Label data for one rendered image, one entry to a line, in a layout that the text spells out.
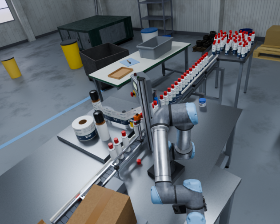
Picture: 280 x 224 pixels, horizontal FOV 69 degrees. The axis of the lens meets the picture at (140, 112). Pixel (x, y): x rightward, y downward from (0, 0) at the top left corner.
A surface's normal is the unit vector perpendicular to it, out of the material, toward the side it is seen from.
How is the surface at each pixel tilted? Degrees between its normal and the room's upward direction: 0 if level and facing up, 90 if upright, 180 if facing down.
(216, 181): 0
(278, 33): 90
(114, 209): 0
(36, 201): 0
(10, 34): 90
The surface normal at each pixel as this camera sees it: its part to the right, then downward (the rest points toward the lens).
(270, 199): -0.14, -0.81
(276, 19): -0.68, 0.50
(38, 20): 0.72, 0.31
